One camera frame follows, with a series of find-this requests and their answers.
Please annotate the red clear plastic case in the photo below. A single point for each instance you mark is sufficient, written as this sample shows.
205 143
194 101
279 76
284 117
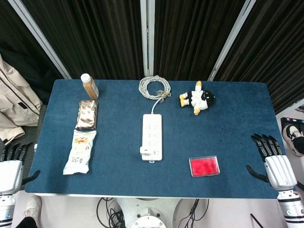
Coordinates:
204 167

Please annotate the black white sneaker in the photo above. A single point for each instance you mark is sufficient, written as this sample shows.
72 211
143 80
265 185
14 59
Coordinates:
292 139

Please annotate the white power strip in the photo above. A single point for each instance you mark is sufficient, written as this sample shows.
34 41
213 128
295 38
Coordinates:
152 137

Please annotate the beige jacket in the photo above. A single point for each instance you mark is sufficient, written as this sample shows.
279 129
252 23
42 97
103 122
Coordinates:
16 104

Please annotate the white USB power adapter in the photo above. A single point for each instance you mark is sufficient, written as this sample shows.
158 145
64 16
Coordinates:
145 151

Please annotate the blue table mat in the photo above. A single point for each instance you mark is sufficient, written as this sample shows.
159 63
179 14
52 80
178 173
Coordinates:
152 140

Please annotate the grey metal frame post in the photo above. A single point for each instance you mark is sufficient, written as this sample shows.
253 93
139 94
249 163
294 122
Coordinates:
40 39
229 40
147 38

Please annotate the silver red snack packet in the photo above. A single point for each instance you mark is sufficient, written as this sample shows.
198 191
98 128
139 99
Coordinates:
87 114

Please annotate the black curtain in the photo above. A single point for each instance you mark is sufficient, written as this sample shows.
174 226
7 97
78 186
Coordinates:
99 35

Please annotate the brown bottle with white cap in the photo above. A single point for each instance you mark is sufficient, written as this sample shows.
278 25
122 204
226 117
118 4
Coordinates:
89 86

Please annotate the white noodle snack bag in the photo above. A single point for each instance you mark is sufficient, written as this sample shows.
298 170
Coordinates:
79 152

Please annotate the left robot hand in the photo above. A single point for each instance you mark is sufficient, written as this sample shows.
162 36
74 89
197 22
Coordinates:
10 171

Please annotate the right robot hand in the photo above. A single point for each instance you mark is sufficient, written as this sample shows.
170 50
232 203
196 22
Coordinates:
278 171

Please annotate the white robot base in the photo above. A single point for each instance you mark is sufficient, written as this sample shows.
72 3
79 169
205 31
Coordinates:
148 213

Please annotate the black white plush toy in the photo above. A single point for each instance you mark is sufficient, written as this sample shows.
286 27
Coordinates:
197 97

